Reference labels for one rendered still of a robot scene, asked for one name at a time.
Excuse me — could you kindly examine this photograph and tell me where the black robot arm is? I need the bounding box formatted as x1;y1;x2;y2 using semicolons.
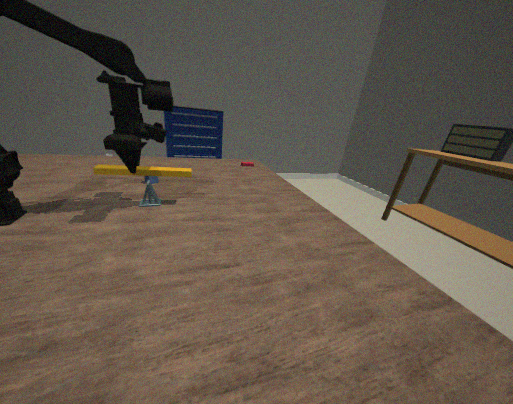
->
0;0;173;226

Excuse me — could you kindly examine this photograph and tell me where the yellow bar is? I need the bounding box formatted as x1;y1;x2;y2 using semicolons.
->
93;164;192;177

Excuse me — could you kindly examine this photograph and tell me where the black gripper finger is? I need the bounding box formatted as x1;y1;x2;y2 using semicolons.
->
137;141;147;166
114;146;143;173

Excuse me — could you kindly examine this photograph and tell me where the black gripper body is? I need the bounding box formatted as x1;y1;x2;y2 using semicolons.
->
103;106;142;151

